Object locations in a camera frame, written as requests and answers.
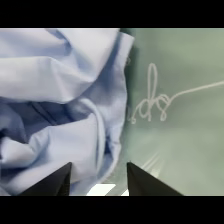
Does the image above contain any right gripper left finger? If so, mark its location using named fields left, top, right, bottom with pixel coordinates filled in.
left=18, top=161, right=73, bottom=197

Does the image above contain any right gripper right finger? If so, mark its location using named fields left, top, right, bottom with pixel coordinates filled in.
left=126, top=161, right=184, bottom=197

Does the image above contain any light blue shirt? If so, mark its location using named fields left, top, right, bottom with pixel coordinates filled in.
left=0, top=28, right=135, bottom=197

